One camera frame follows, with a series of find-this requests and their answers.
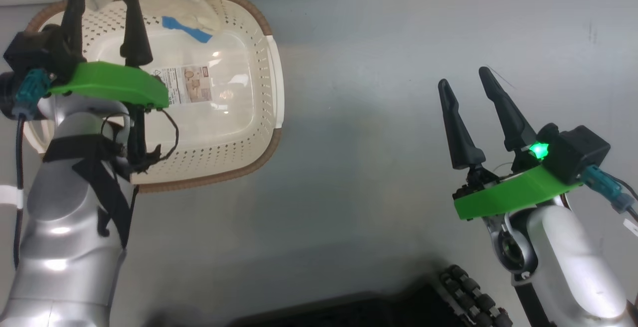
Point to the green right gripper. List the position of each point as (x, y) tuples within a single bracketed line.
[(508, 195)]

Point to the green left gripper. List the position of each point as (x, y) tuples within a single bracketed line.
[(109, 82)]

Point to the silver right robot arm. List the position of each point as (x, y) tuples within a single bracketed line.
[(568, 267)]

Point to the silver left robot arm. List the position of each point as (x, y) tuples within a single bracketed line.
[(65, 227)]

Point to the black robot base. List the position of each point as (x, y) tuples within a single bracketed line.
[(349, 312)]

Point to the white basket product label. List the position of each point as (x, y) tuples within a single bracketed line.
[(189, 85)]

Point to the cream perforated laundry basket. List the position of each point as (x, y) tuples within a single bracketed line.
[(234, 132)]

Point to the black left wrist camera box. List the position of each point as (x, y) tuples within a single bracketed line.
[(32, 53)]

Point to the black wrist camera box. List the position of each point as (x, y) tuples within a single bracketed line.
[(578, 152), (32, 53)]

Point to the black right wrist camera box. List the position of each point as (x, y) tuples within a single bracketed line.
[(578, 152)]

